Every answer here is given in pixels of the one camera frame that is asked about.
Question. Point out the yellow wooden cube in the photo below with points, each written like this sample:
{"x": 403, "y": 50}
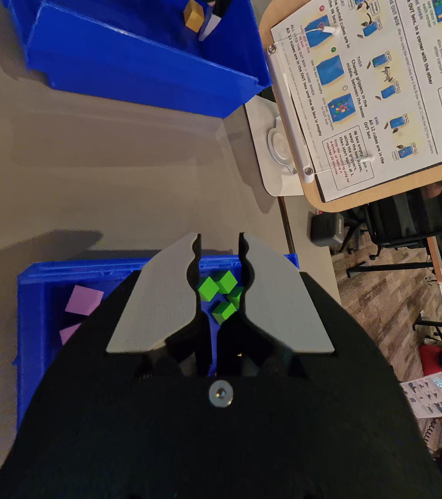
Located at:
{"x": 193, "y": 15}

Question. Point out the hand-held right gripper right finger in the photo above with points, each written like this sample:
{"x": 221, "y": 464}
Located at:
{"x": 287, "y": 304}

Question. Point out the purple wooden cube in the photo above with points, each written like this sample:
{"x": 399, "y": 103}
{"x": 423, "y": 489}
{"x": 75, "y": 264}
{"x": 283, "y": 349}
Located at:
{"x": 84, "y": 300}
{"x": 69, "y": 333}

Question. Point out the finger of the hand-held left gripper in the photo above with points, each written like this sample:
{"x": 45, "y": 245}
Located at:
{"x": 207, "y": 27}

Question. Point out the white board stand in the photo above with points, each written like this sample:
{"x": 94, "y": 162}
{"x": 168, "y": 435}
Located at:
{"x": 267, "y": 156}

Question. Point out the black power brick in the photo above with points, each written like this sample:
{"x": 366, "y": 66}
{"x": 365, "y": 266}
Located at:
{"x": 328, "y": 228}

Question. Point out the blue plastic bin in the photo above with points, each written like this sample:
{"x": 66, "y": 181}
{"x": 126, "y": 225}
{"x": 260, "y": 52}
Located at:
{"x": 34, "y": 331}
{"x": 127, "y": 66}

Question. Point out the grey desk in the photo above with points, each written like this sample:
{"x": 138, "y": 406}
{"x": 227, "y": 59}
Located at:
{"x": 88, "y": 175}

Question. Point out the black office chair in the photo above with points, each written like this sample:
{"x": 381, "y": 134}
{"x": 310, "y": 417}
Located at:
{"x": 408, "y": 218}

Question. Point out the hanging laminated card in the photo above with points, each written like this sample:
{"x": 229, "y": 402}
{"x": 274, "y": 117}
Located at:
{"x": 435, "y": 397}

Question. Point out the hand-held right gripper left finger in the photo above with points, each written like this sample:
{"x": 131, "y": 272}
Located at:
{"x": 154, "y": 304}

